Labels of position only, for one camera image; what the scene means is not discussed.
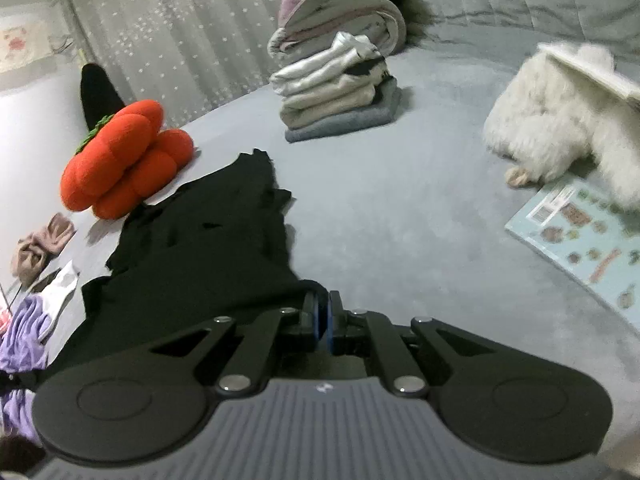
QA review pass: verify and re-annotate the black shirt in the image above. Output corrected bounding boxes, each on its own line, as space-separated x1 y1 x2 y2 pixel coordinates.
27 150 328 389

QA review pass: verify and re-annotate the white small garment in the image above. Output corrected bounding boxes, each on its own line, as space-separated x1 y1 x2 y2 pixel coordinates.
37 261 79 344

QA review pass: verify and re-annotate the light blue picture book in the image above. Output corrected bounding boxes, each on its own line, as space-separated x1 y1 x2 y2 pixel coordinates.
506 174 640 328

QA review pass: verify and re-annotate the purple crumpled garment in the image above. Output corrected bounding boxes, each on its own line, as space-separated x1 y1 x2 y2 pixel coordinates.
1 294 52 445

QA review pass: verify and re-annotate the orange pumpkin plush cushion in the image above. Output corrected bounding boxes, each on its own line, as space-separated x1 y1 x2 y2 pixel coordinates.
60 100 195 220

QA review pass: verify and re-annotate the beige crumpled small cloth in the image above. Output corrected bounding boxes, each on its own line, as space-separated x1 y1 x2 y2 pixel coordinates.
11 214 76 286

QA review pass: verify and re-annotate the grey folded garment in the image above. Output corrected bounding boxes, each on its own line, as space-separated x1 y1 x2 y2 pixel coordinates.
284 78 402 143

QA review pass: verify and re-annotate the white fluffy plush toy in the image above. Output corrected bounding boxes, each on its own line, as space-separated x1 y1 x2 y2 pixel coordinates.
483 51 639 209

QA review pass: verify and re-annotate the white folded garment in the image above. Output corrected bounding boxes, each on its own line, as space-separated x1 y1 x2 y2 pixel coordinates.
269 32 383 96

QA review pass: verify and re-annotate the grey dotted curtain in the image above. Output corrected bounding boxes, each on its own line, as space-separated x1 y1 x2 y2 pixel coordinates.
58 0 281 127

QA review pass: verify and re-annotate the folded quilt pile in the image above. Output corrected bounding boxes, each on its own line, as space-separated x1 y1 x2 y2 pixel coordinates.
267 0 407 64

